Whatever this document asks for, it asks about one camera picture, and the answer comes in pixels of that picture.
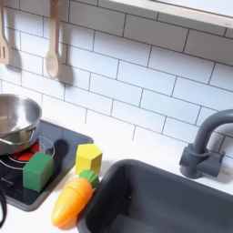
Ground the yellow wooden block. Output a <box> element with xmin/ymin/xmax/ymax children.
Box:
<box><xmin>74</xmin><ymin>143</ymin><xmax>104</xmax><ymax>177</ymax></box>

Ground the orange toy carrot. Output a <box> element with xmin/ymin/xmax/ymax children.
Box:
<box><xmin>50</xmin><ymin>168</ymin><xmax>100</xmax><ymax>228</ymax></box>

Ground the green wooden block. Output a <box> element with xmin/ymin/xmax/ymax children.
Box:
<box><xmin>22</xmin><ymin>152</ymin><xmax>55</xmax><ymax>193</ymax></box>

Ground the black toy stove top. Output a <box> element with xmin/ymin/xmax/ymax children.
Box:
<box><xmin>0</xmin><ymin>119</ymin><xmax>95</xmax><ymax>213</ymax></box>

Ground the wooden spoon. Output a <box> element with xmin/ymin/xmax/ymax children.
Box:
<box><xmin>45</xmin><ymin>0</ymin><xmax>64</xmax><ymax>81</ymax></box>

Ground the dark grey tap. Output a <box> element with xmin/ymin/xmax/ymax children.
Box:
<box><xmin>178</xmin><ymin>108</ymin><xmax>233</xmax><ymax>180</ymax></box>

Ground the steel pot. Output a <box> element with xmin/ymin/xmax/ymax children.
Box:
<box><xmin>0</xmin><ymin>93</ymin><xmax>43</xmax><ymax>157</ymax></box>

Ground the dark grey sink basin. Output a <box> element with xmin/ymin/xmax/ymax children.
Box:
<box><xmin>76</xmin><ymin>158</ymin><xmax>233</xmax><ymax>233</ymax></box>

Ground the wooden window sill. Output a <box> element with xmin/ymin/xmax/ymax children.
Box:
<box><xmin>106</xmin><ymin>0</ymin><xmax>233</xmax><ymax>30</ymax></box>

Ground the wooden slotted spatula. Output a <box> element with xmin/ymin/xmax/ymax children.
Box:
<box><xmin>0</xmin><ymin>0</ymin><xmax>11</xmax><ymax>66</ymax></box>

